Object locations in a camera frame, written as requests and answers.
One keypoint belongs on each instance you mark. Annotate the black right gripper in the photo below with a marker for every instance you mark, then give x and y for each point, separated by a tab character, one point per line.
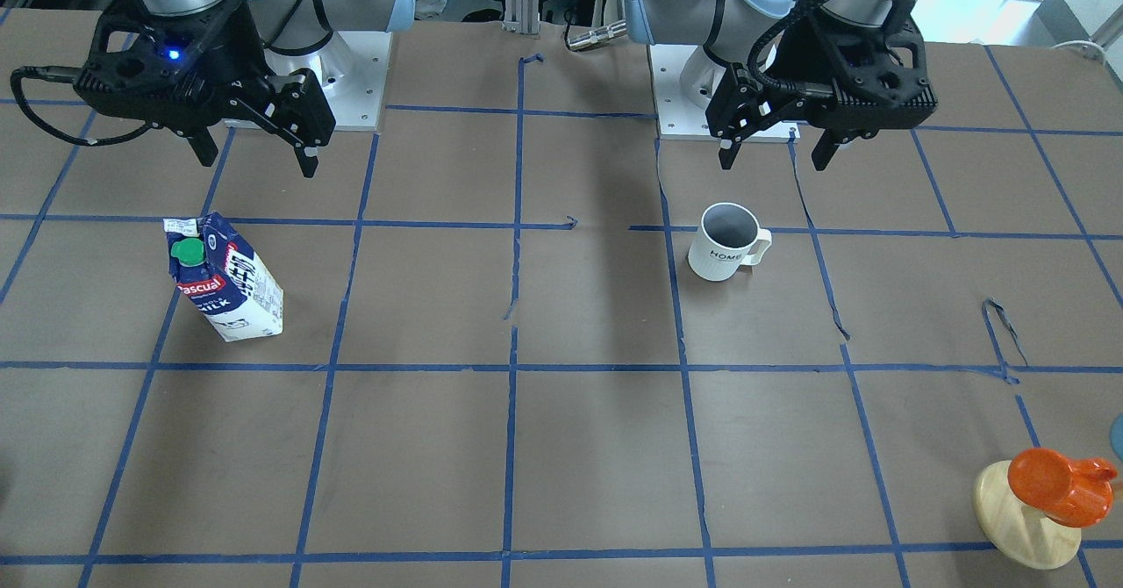
243	54

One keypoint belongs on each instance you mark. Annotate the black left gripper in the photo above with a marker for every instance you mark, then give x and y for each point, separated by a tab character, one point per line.
790	60

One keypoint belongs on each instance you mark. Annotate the white ribbed mug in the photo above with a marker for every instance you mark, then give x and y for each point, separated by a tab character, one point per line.
729	237

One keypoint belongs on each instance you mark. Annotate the milk carton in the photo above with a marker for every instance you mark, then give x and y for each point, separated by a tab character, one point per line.
221	273

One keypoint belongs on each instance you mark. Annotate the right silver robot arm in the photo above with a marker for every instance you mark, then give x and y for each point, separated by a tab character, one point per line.
298	27

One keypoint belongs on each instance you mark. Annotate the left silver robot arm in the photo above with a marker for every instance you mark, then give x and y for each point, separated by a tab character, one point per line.
738	31

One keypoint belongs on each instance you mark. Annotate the orange mug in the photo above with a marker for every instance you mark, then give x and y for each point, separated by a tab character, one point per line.
1073	493

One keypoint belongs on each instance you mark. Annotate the wooden mug tree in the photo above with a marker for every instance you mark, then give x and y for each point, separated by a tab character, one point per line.
1018	530

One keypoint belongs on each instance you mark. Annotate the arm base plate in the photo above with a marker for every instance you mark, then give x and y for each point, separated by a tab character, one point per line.
683	79
353	68

